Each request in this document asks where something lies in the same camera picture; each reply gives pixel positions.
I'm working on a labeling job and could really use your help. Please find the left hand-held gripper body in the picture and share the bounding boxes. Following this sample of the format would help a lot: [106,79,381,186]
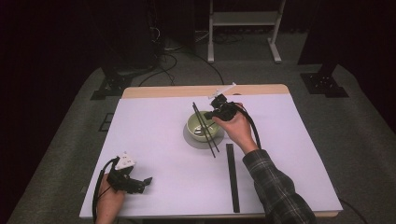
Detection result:
[106,151,143,194]

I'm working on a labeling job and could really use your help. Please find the row of black chopsticks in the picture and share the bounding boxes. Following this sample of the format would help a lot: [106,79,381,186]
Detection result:
[225,143,241,214]

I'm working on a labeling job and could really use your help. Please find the black square chopstick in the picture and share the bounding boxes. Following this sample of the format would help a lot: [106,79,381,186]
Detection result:
[191,101,217,159]
[193,104,220,154]

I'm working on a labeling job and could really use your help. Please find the black metal stand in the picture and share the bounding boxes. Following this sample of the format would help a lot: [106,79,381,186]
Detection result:
[90,55,134,102]
[298,31,350,99]

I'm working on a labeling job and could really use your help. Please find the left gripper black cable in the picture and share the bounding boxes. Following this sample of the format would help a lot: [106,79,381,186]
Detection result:
[91,156,121,224]

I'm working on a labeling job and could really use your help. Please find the grey round coaster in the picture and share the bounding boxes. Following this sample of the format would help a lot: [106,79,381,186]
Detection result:
[182,122,226,150]

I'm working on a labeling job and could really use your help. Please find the person's right hand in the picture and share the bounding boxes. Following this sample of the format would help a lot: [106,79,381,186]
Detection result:
[212,102,261,155]

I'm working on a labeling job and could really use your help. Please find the white metal frame stand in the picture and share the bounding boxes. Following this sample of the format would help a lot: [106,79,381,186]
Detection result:
[206,0,287,64]

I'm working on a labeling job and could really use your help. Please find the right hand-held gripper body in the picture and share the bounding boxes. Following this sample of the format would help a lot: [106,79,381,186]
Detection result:
[207,81,240,122]

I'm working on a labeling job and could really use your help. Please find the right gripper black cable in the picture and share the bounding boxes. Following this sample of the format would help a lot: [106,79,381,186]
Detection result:
[234,103,372,224]

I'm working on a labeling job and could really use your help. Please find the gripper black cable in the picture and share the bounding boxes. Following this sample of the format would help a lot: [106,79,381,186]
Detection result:
[91,156,121,224]
[234,103,372,224]

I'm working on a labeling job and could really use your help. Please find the person's left hand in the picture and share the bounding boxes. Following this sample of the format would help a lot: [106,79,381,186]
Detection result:
[94,182,127,224]

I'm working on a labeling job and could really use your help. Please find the pale green bowl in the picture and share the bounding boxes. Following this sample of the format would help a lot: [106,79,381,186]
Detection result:
[186,110,222,144]

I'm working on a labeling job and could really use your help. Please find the black floor cable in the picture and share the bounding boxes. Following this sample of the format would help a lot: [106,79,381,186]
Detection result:
[186,50,226,86]
[137,52,179,88]

